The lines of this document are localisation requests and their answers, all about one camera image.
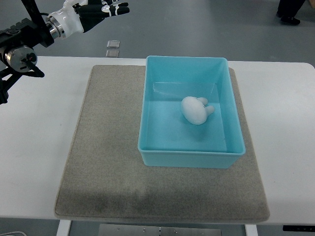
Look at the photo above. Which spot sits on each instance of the grey felt mat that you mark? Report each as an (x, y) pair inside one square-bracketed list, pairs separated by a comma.
[(105, 177)]

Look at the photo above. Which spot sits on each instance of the floor socket plate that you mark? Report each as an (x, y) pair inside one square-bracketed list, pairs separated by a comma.
[(113, 44), (112, 53)]

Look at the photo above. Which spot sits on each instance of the white table leg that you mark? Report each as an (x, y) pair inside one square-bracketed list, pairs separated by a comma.
[(251, 230), (63, 228)]

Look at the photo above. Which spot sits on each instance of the blue plastic box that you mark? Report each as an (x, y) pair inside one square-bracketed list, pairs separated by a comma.
[(166, 138)]

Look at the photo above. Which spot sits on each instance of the black table control panel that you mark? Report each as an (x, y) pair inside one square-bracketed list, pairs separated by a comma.
[(298, 228)]

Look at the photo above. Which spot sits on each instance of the white table leg left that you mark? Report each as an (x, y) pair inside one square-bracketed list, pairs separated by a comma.
[(63, 228)]

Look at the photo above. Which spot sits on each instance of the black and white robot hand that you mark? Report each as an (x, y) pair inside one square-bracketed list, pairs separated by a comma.
[(80, 16)]

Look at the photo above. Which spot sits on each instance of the metal table frame plate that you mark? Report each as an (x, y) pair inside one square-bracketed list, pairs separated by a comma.
[(133, 230)]

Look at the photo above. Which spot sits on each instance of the white table leg right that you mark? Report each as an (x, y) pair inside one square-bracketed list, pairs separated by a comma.
[(251, 230)]

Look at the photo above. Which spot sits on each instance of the lower floor socket plate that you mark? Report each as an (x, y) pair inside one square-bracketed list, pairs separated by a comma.
[(112, 53)]

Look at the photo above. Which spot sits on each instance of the white plush toy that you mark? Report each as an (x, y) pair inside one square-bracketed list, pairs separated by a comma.
[(196, 110)]

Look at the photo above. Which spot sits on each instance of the upper floor socket plate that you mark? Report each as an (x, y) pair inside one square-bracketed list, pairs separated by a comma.
[(113, 44)]

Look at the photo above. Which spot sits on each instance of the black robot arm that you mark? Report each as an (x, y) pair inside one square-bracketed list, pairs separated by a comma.
[(16, 48)]

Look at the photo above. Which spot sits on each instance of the person's legs in background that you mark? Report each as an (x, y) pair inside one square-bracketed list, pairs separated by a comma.
[(287, 9)]

